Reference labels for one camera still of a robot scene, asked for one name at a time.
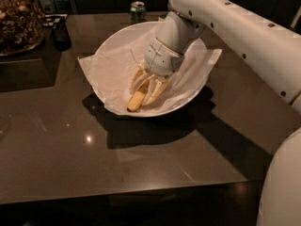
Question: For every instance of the white bowl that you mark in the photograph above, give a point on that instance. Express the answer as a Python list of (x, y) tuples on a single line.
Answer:
[(119, 57)]

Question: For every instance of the glass jar of nuts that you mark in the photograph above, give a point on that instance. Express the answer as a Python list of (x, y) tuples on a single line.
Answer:
[(21, 28)]

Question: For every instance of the checkered coaster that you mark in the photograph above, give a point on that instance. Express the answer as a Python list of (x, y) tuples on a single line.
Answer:
[(51, 20)]

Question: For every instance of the green soda can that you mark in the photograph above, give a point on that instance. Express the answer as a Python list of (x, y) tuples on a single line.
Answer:
[(138, 12)]

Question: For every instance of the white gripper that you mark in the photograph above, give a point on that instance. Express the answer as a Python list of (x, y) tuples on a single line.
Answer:
[(161, 59)]

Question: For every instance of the white paper liner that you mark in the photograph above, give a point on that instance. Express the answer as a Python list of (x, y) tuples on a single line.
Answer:
[(106, 69)]

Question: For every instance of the yellow banana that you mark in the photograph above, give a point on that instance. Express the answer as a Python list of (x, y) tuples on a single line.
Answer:
[(136, 101)]

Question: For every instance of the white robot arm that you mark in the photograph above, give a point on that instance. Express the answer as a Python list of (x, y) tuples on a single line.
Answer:
[(270, 50)]

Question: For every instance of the dark box stand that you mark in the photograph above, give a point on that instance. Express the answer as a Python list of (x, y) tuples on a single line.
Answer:
[(31, 70)]

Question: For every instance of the small dark cup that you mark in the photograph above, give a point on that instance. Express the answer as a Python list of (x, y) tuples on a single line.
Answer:
[(62, 37)]

